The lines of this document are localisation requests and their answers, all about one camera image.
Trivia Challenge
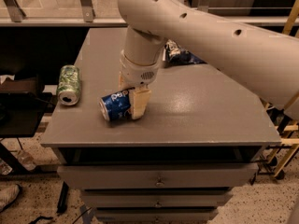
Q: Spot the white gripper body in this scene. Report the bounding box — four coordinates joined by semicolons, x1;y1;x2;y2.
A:
120;51;159;87

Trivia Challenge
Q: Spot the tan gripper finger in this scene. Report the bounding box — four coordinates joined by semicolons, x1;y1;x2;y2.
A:
119;72;132;91
129;86;151;119

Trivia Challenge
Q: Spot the blue pepsi can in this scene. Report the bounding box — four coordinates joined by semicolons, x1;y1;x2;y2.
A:
99;90;131;121

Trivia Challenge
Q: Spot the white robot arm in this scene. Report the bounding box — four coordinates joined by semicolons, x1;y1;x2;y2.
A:
118;0;299;120

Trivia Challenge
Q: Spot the green soda can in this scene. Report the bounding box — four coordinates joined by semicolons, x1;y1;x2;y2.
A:
56;65;81;105

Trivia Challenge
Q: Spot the dark blue chip bag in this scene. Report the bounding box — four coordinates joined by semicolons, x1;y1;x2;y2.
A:
164;40;204;65

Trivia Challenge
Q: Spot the grey drawer cabinet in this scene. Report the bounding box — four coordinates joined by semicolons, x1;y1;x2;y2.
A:
42;28;279;224

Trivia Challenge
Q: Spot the black side table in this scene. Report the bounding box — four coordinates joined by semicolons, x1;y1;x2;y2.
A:
0;75;54;175

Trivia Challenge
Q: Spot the clear plastic bottle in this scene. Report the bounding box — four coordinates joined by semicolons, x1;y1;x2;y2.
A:
17;150;36;171

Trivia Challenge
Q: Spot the metal railing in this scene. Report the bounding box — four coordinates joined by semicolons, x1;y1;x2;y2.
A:
0;0;299;28

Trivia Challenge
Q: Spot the white shoe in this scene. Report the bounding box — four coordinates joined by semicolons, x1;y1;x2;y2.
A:
0;185;21;212

